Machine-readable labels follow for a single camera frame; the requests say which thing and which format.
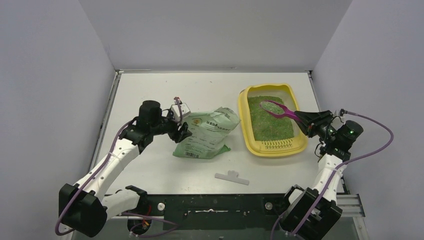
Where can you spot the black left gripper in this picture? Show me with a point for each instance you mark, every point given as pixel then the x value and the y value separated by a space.
pixel 177 135

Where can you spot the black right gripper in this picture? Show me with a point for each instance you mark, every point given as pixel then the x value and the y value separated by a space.
pixel 318 123

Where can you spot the magenta plastic scoop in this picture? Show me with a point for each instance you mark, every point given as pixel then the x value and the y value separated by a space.
pixel 278 110

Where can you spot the green cat litter bag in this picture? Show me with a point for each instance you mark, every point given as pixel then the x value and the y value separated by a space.
pixel 210 131

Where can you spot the white bag sealing clip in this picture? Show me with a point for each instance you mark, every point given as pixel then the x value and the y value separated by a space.
pixel 232 176

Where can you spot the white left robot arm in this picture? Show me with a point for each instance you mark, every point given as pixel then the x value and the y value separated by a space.
pixel 85 206

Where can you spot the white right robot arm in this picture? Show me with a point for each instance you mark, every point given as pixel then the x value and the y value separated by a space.
pixel 311 212

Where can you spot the yellow litter box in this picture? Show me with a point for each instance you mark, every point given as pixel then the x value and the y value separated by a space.
pixel 275 148

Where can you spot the green litter in box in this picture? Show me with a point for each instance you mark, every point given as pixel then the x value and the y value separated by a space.
pixel 266 127

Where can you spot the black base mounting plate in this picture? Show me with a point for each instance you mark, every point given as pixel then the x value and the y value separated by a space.
pixel 215 211

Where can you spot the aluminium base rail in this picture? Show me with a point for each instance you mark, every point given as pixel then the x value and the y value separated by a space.
pixel 350 223

